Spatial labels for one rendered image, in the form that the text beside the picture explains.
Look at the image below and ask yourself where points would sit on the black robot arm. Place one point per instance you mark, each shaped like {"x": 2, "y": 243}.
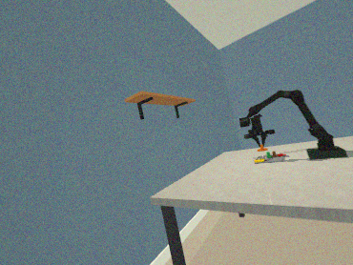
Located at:
{"x": 325, "y": 140}

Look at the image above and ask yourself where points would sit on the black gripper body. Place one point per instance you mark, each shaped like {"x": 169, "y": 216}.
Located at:
{"x": 258, "y": 131}

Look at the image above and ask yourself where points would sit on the orange gear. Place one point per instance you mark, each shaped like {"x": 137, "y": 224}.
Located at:
{"x": 262, "y": 149}

